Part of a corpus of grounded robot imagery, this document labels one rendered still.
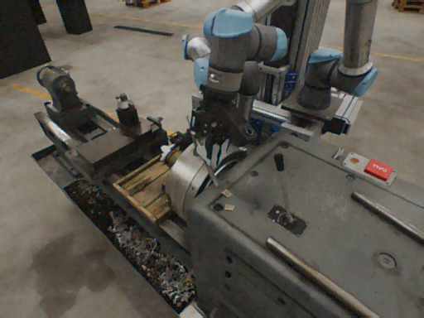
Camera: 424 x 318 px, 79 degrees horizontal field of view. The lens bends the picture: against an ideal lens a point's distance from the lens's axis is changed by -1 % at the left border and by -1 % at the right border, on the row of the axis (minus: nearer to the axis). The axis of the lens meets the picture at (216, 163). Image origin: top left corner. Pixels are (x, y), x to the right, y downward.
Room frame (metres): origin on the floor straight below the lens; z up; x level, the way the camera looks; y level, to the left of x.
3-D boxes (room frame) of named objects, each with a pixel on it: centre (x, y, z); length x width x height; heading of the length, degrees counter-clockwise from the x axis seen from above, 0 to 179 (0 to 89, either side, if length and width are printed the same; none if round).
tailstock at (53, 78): (1.44, 0.93, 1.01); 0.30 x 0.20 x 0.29; 49
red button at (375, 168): (0.52, -0.45, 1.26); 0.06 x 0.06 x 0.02; 49
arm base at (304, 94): (1.07, -0.45, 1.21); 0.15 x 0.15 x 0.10
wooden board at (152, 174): (0.83, 0.24, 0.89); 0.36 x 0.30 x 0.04; 139
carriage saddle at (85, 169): (1.09, 0.53, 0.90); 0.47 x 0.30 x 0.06; 139
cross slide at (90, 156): (1.07, 0.48, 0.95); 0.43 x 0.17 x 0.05; 139
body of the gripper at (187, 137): (0.88, 0.13, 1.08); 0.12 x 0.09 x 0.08; 137
